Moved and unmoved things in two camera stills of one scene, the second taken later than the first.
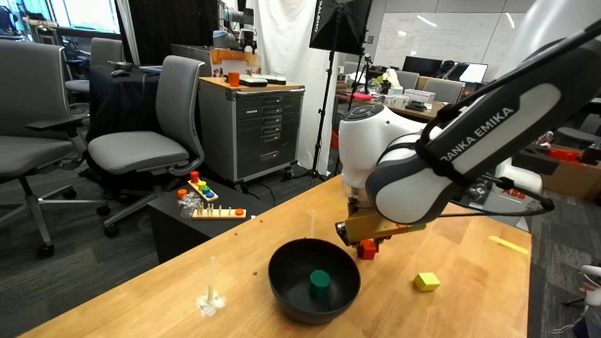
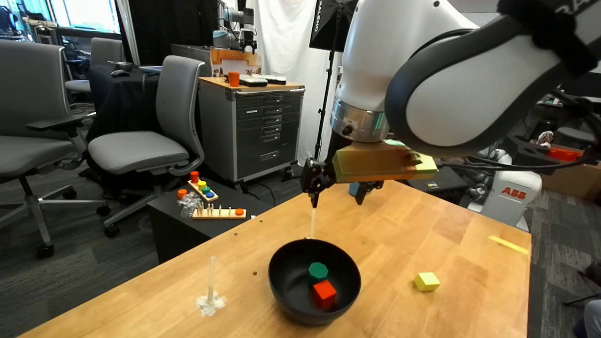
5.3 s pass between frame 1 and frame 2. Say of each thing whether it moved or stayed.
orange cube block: moved
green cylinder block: moved
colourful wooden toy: stayed
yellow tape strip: stayed
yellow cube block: stayed
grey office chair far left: stayed
